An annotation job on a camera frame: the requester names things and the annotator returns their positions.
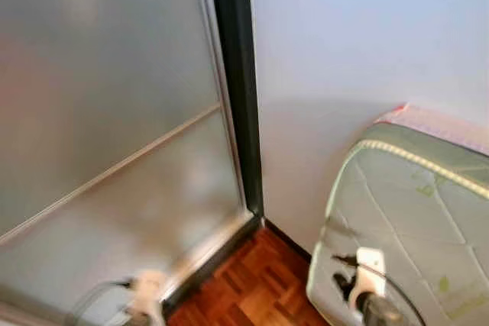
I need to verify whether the grey-green quilted mattress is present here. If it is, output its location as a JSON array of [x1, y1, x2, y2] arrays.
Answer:
[[307, 120, 489, 326]]

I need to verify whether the pink fabric pad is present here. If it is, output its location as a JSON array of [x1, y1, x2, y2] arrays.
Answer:
[[374, 102, 489, 156]]

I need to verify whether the frosted glass sliding door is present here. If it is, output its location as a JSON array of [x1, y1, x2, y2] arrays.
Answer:
[[0, 0, 257, 326]]

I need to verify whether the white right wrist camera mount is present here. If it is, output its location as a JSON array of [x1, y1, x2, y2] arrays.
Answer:
[[352, 246, 387, 301]]

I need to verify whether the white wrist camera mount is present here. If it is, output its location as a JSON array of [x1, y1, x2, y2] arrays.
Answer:
[[352, 246, 387, 301], [126, 268, 169, 324]]

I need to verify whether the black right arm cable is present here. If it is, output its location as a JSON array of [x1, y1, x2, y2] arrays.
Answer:
[[335, 254, 426, 326]]

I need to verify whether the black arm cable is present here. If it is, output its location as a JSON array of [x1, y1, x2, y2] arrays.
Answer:
[[335, 254, 426, 326], [65, 279, 138, 326]]

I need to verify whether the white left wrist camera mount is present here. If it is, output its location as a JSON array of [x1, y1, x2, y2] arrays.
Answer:
[[126, 268, 169, 324]]

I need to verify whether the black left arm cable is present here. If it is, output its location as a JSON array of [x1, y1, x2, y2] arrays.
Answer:
[[65, 279, 138, 326]]

